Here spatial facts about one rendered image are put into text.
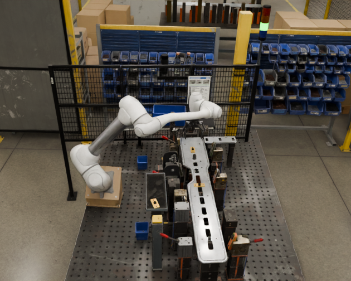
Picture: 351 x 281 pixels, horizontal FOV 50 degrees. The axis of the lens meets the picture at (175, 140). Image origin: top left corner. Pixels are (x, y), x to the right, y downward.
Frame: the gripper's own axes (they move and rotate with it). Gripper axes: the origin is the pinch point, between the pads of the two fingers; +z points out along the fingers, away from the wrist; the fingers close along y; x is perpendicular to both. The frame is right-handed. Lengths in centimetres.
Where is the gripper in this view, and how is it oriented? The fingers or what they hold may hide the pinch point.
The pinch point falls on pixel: (193, 137)
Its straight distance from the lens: 317.9
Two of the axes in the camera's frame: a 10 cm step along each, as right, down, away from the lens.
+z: -0.3, 8.3, 5.6
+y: 10.0, -0.2, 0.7
